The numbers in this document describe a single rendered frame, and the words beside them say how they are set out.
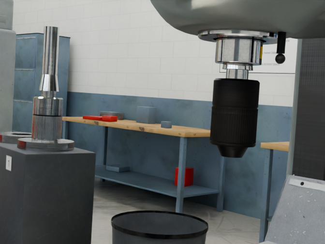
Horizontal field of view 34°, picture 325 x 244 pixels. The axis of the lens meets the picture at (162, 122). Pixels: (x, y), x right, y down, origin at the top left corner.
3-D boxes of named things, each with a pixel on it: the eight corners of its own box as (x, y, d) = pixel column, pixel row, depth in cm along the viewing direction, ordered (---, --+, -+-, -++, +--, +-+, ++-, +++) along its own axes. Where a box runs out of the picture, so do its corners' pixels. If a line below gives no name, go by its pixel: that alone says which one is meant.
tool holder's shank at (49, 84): (57, 97, 86) (61, 29, 86) (58, 98, 83) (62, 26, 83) (37, 96, 86) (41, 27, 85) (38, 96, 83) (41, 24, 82)
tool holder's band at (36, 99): (62, 103, 87) (62, 97, 87) (63, 104, 83) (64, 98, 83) (33, 102, 86) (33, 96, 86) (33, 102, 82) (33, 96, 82)
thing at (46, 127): (60, 139, 88) (62, 103, 87) (61, 142, 83) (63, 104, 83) (31, 138, 87) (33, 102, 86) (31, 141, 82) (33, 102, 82)
